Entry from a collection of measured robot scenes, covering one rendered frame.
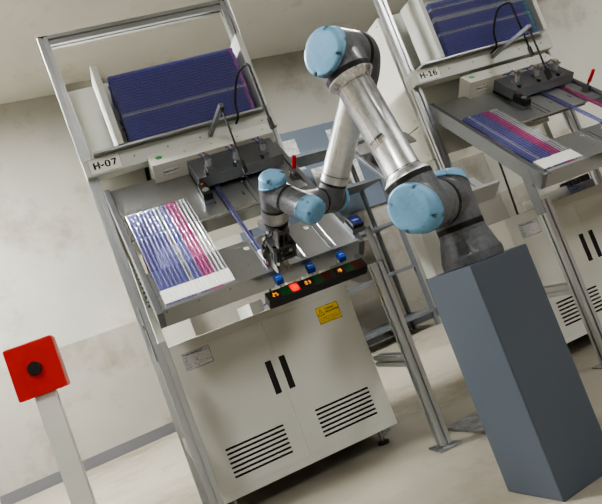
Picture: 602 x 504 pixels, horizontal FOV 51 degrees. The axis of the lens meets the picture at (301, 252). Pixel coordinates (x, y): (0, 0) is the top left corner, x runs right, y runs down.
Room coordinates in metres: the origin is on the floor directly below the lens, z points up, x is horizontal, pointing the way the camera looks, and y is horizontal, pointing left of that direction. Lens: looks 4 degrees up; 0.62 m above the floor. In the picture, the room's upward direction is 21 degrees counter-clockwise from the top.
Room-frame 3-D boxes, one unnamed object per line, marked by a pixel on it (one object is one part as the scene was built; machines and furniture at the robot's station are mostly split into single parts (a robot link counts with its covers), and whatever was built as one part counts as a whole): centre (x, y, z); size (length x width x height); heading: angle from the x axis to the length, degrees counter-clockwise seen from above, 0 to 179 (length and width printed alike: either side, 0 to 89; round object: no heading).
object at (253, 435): (2.54, 0.32, 0.31); 0.70 x 0.65 x 0.62; 108
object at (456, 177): (1.52, -0.38, 0.72); 0.13 x 0.12 x 0.14; 141
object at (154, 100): (2.45, 0.23, 1.52); 0.51 x 0.13 x 0.27; 108
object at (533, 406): (1.52, -0.38, 0.28); 0.18 x 0.18 x 0.55; 26
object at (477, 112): (2.82, -1.13, 0.65); 1.01 x 0.73 x 1.29; 18
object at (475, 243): (1.52, -0.38, 0.60); 0.15 x 0.15 x 0.10
